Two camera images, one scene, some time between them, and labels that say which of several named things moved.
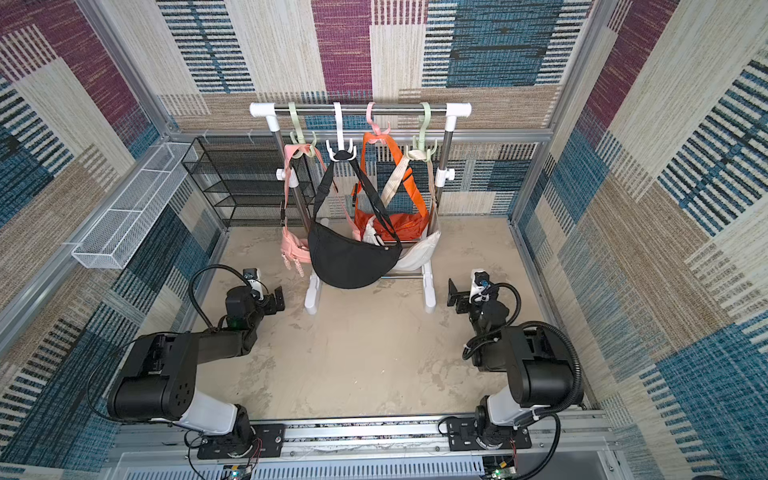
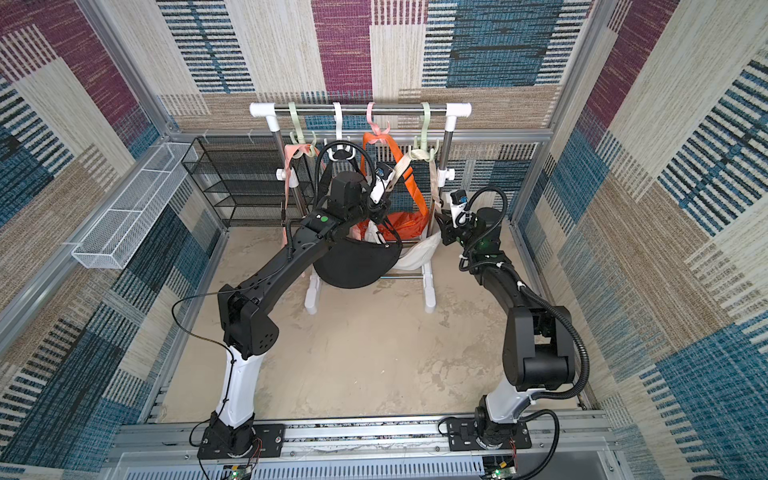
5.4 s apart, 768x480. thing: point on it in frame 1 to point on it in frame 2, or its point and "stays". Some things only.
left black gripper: [269, 302] to [384, 211]
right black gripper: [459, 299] to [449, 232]
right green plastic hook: [423, 152] stays
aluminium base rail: [557, 445] stays
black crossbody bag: [345, 259] stays
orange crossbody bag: [406, 226] stays
